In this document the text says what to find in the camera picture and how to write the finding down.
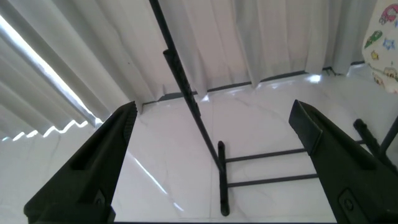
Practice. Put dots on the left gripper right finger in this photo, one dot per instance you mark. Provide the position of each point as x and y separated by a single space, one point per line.
351 174

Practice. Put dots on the white curtain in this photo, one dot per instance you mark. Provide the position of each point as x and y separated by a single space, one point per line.
93 46

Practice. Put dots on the cream printed garment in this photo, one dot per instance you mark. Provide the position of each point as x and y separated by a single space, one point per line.
384 53

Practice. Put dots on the black clothes rack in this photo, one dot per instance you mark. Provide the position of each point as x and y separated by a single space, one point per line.
223 186

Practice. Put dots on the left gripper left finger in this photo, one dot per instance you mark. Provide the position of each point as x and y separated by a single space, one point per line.
84 177

